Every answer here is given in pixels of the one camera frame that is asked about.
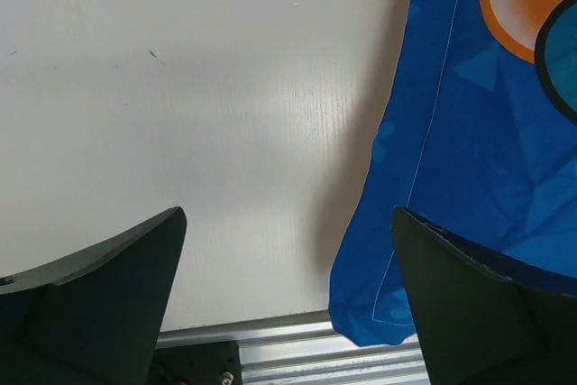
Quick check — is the aluminium mounting rail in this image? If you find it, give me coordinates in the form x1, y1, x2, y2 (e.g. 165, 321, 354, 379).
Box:
157, 311, 429, 384

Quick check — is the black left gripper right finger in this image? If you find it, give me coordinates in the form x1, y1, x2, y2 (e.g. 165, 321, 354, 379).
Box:
391, 207, 576, 384

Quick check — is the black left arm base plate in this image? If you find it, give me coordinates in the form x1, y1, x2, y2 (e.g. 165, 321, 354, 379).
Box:
146, 342, 243, 385

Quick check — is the blue and yellow pillowcase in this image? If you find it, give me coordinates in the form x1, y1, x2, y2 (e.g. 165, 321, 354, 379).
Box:
328, 0, 576, 346

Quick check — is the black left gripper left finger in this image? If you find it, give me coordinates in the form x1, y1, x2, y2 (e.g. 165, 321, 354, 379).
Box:
1, 206, 187, 384

